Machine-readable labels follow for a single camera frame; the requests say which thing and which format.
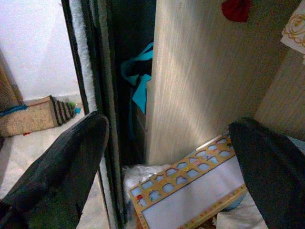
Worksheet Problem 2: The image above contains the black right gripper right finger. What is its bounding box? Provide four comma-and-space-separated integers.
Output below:
229, 118, 305, 229

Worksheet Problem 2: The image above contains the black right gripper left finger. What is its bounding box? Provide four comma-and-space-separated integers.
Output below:
0, 111, 110, 229

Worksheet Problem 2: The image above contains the blue bowl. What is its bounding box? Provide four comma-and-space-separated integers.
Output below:
223, 190, 248, 212

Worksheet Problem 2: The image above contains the light wood wardrobe door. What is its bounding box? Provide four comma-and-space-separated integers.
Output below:
254, 47, 305, 141
145, 0, 305, 166

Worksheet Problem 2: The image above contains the crumpled white plastic bag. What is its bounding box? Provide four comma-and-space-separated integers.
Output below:
122, 164, 174, 229

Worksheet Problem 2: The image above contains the yellow shape puzzle board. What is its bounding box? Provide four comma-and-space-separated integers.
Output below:
129, 134, 248, 229

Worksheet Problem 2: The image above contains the teal fabric bag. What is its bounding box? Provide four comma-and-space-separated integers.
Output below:
120, 42, 155, 144

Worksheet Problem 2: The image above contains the white gold patterned card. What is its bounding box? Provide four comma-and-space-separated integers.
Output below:
280, 6, 305, 52

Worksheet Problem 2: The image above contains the red heart sticker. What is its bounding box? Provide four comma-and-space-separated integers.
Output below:
221, 0, 251, 23

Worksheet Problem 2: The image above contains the dark sliding door frame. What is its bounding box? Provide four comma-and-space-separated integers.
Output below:
61, 0, 127, 229

